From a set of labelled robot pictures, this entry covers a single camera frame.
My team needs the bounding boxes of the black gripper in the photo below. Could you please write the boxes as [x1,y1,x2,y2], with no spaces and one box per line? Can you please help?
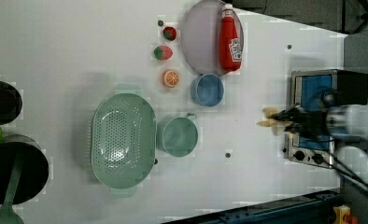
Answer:
[272,106,328,139]

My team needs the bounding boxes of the yellow toy banana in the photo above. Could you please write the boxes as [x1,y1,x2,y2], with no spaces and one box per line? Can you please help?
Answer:
[257,107,292,136]

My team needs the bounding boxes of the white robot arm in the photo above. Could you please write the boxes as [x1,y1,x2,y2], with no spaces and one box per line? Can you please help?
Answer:
[262,105,368,154]

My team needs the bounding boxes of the green mug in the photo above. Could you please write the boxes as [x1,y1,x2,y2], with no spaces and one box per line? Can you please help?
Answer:
[156,113,199,158]

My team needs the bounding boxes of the silver black toaster oven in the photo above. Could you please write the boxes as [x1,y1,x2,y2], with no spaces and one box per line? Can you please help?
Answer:
[286,69,368,169]

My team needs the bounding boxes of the blue bowl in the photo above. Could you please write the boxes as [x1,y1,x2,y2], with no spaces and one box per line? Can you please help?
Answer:
[191,74,224,107]

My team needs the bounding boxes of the red ketchup bottle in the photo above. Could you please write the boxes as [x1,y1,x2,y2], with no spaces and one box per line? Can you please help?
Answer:
[219,4,242,72]

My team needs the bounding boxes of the yellow red clamp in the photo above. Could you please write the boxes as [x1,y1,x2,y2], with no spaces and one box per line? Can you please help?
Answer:
[333,205,359,224]

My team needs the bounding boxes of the orange slice toy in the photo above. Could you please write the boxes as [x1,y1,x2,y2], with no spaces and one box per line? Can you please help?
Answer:
[162,70,179,88]

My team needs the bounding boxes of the lavender round plate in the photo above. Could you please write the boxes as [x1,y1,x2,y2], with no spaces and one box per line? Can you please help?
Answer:
[180,0,245,77]

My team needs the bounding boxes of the pink strawberry toy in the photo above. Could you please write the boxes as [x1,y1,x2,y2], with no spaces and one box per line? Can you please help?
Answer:
[153,46,173,61]

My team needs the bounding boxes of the red strawberry toy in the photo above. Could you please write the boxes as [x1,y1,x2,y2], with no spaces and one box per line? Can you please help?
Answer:
[163,26,177,41]

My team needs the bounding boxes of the green perforated colander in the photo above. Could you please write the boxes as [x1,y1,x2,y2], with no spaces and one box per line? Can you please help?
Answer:
[91,84,157,198]

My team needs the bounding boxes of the black round pot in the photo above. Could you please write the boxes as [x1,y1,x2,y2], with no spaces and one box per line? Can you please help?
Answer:
[0,81,22,125]

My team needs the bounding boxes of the black pan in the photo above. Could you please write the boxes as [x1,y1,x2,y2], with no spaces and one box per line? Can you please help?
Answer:
[0,134,50,204]

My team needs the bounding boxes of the green spatula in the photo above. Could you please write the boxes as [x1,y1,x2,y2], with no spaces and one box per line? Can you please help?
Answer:
[0,155,24,224]

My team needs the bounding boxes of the blue metal frame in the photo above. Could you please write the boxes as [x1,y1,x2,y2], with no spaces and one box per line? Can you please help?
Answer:
[163,190,343,224]

